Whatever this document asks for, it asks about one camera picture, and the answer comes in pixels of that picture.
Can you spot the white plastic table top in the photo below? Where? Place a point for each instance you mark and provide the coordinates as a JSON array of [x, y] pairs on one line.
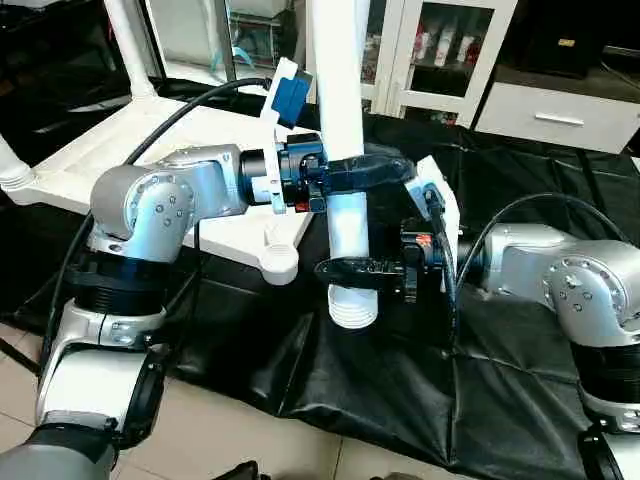
[[230, 230]]

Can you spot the white plastic table leg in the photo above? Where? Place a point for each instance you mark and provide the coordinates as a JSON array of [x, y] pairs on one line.
[[14, 165], [132, 50], [340, 80]]

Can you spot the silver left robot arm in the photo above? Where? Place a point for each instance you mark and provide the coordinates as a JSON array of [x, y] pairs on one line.
[[160, 200]]

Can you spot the turquoise plastic stand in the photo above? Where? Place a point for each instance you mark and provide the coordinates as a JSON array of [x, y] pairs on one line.
[[245, 58]]

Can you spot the black table mat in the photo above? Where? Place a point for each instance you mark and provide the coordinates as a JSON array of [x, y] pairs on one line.
[[400, 400]]

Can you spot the white glass door cabinet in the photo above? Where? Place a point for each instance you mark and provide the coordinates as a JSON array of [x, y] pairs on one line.
[[450, 55]]

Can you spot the white drawer unit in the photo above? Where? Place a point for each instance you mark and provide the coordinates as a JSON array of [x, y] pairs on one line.
[[560, 118]]

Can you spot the black case with yellow label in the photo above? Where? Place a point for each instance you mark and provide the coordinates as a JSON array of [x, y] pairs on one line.
[[560, 40]]

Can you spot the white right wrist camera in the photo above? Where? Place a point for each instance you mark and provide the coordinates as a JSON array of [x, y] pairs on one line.
[[440, 205]]

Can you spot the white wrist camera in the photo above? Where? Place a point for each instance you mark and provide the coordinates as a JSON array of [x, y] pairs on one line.
[[440, 205], [285, 100]]

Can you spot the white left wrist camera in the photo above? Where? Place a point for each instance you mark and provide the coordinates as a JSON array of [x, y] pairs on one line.
[[285, 100]]

